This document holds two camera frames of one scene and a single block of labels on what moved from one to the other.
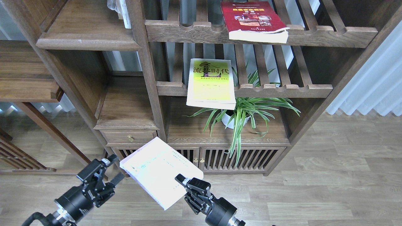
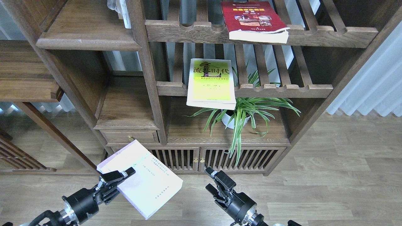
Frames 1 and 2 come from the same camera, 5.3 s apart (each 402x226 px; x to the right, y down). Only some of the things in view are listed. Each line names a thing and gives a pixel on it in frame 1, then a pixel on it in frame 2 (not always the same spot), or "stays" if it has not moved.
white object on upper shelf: [120, 7] stays
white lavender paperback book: [154, 166] → [153, 183]
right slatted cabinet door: [252, 159] stays
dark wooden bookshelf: [226, 83] stays
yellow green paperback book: [210, 84] stays
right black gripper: [220, 212] → [241, 208]
